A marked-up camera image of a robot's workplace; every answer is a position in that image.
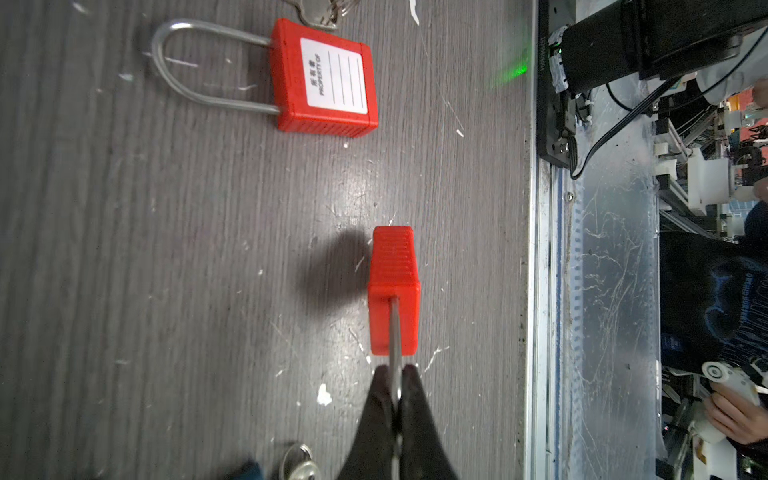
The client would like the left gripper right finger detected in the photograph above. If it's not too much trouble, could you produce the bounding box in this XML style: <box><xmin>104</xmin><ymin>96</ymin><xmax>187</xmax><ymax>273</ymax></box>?
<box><xmin>398</xmin><ymin>364</ymin><xmax>458</xmax><ymax>479</ymax></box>

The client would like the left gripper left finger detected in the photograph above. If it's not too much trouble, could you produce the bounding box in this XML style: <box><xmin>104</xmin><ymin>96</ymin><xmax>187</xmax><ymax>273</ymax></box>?
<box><xmin>337</xmin><ymin>365</ymin><xmax>395</xmax><ymax>480</ymax></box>

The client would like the red padlock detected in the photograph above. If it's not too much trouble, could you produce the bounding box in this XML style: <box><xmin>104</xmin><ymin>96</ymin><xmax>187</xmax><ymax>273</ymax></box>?
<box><xmin>367</xmin><ymin>224</ymin><xmax>422</xmax><ymax>415</ymax></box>
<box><xmin>150</xmin><ymin>19</ymin><xmax>379</xmax><ymax>138</ymax></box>

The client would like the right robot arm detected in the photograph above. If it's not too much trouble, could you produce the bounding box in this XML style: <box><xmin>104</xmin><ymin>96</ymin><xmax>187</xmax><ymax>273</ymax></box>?
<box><xmin>547</xmin><ymin>0</ymin><xmax>767</xmax><ymax>94</ymax></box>

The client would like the person hand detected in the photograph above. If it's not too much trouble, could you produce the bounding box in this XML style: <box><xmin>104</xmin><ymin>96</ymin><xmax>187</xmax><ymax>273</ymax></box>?
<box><xmin>703</xmin><ymin>384</ymin><xmax>767</xmax><ymax>445</ymax></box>

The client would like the blue padlock centre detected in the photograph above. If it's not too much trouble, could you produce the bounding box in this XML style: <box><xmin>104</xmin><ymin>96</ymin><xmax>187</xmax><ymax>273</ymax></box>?
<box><xmin>228</xmin><ymin>443</ymin><xmax>323</xmax><ymax>480</ymax></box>

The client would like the white handheld controller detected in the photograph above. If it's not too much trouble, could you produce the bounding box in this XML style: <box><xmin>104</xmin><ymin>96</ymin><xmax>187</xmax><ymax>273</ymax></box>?
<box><xmin>691</xmin><ymin>362</ymin><xmax>767</xmax><ymax>444</ymax></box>

